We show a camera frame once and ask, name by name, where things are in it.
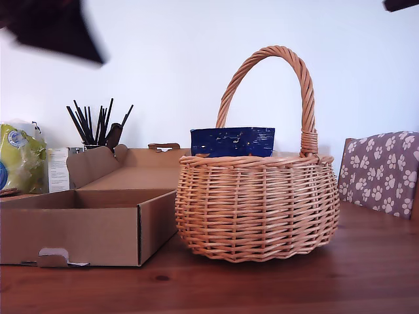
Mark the metal stick holder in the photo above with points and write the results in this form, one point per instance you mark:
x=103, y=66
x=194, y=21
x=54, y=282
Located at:
x=93, y=147

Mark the paw print fabric cover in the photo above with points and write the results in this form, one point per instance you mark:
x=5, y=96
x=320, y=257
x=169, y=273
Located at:
x=379, y=170

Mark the yellow-green plastic bag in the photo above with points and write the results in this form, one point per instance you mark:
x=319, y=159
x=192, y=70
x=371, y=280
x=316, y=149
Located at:
x=21, y=157

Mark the brown cardboard box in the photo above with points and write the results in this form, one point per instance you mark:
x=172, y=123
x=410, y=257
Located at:
x=82, y=235

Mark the round cork coaster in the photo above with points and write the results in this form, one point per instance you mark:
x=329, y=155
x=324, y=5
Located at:
x=8, y=192

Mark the thin black stick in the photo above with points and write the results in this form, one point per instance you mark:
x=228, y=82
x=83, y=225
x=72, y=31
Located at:
x=127, y=114
x=99, y=122
x=82, y=119
x=76, y=124
x=109, y=114

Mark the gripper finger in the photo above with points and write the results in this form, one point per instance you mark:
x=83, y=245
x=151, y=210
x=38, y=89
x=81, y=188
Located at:
x=401, y=4
x=55, y=29

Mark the white carton with text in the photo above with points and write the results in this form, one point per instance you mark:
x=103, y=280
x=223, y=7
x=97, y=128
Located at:
x=59, y=170

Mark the blue Terry's bag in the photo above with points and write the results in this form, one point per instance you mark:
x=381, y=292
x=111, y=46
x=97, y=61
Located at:
x=232, y=140

